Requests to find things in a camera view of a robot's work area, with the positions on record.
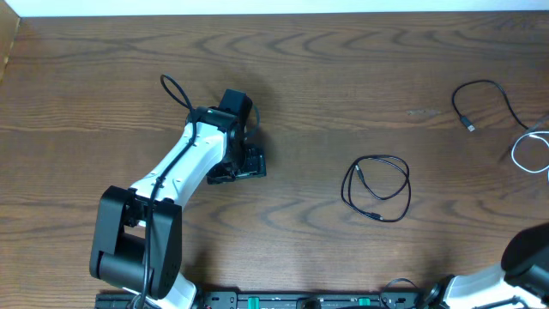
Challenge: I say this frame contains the thin black USB-C cable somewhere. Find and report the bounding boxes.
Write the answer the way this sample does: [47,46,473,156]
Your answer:
[341,154,412,223]

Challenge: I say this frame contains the black USB-A cable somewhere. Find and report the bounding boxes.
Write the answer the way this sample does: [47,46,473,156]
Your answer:
[450,79,549,133]

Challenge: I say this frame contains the white USB cable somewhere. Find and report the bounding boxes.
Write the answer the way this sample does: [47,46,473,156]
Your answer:
[510,130,549,185]

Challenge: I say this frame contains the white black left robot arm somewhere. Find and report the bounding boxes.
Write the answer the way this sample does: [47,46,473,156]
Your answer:
[89,89,267,308]

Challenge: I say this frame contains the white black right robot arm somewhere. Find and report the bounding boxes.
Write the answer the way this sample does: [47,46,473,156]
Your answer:
[417,223,548,309]

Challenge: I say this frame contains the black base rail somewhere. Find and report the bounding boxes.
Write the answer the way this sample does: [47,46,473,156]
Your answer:
[94,290,430,309]

